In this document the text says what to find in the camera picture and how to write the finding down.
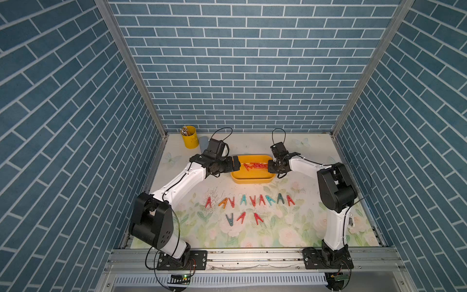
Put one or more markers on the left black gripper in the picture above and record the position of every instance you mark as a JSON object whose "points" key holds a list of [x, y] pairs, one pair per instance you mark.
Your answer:
{"points": [[229, 166]]}

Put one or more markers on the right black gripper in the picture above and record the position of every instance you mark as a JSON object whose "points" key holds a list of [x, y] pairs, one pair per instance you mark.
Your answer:
{"points": [[270, 167]]}

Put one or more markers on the red clothespin box edge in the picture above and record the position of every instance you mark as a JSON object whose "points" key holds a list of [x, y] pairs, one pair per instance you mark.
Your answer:
{"points": [[249, 166]]}

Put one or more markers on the yellow plastic storage box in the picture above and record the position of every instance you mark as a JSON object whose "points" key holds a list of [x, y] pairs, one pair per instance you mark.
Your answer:
{"points": [[253, 176]]}

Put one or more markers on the grey-green clothespin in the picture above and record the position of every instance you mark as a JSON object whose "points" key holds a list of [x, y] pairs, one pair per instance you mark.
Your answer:
{"points": [[280, 199]]}

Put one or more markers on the red clothespin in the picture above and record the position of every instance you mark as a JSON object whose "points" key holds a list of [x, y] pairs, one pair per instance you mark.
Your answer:
{"points": [[208, 204], [260, 165], [290, 201]]}

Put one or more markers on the light teal clothespin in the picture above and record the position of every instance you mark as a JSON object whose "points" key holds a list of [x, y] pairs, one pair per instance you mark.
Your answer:
{"points": [[270, 200]]}

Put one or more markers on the pink-red clothespin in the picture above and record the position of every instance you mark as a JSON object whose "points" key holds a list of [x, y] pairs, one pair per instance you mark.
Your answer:
{"points": [[261, 200]]}

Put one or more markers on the grey-blue clothespin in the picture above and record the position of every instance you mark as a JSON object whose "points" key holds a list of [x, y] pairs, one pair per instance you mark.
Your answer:
{"points": [[230, 219]]}

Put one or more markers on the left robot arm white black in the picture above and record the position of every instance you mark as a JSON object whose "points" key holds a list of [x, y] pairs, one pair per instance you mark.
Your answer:
{"points": [[152, 217]]}

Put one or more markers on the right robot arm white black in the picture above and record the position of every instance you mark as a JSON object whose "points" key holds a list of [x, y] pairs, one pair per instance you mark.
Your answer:
{"points": [[337, 192]]}

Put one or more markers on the blue-grey fabric case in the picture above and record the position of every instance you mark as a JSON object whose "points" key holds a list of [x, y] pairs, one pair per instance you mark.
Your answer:
{"points": [[203, 143]]}

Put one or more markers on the yellow pen cup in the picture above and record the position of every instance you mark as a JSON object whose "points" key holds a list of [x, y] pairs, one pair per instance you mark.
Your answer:
{"points": [[191, 142]]}

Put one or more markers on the pens in cup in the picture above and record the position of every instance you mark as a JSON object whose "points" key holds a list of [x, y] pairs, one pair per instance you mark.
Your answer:
{"points": [[185, 131]]}

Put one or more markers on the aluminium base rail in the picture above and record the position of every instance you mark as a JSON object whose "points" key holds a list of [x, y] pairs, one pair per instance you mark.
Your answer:
{"points": [[372, 259]]}

